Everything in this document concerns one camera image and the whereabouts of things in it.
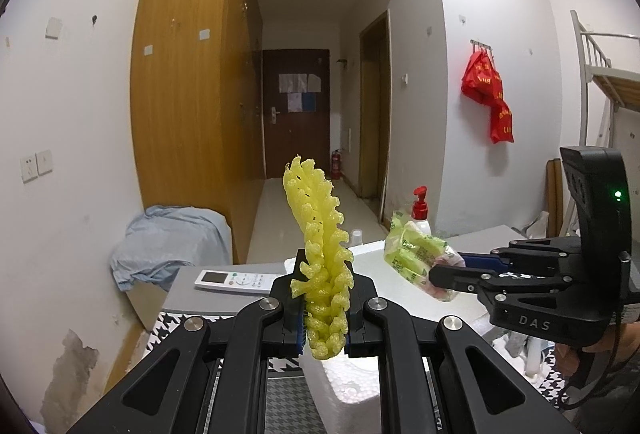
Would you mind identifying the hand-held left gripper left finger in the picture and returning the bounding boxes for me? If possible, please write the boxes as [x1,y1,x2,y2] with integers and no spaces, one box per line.
[65,248,307,434]

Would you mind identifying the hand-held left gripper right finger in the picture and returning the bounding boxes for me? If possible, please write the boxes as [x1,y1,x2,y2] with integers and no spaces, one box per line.
[344,263,582,434]

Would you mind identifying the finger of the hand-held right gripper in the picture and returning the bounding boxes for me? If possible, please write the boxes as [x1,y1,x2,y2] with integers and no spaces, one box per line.
[457,236,584,275]
[429,264,572,305]

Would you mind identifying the green tissue packs bag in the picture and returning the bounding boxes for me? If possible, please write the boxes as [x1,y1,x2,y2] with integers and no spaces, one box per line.
[384,210,466,303]

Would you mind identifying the yellow foam fruit net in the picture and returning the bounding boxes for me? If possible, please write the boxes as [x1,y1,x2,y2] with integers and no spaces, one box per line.
[283,155,357,362]

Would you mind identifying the person's right hand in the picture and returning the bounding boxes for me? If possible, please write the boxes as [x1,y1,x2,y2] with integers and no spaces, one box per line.
[554,321,640,395]

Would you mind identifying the white styrofoam block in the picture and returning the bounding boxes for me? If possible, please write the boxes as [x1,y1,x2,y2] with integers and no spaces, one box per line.
[284,239,391,434]

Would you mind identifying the white pump bottle red top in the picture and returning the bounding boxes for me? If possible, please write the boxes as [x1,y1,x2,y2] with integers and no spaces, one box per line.
[411,186,433,237]

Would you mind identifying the leaning wooden board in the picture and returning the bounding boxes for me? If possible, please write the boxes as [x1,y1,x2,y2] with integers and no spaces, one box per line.
[545,159,567,235]

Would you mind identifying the white remote control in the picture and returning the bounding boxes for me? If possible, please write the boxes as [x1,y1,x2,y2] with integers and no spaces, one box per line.
[194,269,275,295]

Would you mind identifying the red plastic bag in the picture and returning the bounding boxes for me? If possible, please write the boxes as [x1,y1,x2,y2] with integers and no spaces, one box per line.
[487,98,515,145]
[461,51,504,107]

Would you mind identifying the blue-grey crumpled cloth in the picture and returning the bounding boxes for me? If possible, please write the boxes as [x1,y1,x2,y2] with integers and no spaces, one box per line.
[110,205,233,293]

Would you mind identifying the light wooden side door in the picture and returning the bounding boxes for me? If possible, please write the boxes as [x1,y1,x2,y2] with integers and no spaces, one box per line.
[359,10,392,225]

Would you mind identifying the dark brown entrance door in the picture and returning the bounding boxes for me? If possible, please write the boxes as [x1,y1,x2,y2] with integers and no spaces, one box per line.
[262,48,332,181]

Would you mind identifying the white metal bunk bed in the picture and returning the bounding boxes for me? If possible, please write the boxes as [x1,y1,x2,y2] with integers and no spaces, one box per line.
[570,10,640,239]

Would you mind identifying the blue paper on door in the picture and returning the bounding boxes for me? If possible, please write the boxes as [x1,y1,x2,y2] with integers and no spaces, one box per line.
[287,92,317,113]

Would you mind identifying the wooden wardrobe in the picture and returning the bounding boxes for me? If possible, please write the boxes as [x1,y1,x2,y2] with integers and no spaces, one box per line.
[130,0,265,332]

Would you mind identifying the white papers on door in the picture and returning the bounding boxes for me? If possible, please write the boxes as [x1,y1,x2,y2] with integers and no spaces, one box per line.
[278,74,321,92]

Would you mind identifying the white wall socket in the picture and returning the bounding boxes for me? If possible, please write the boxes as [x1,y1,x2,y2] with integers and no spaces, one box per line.
[20,154,39,184]

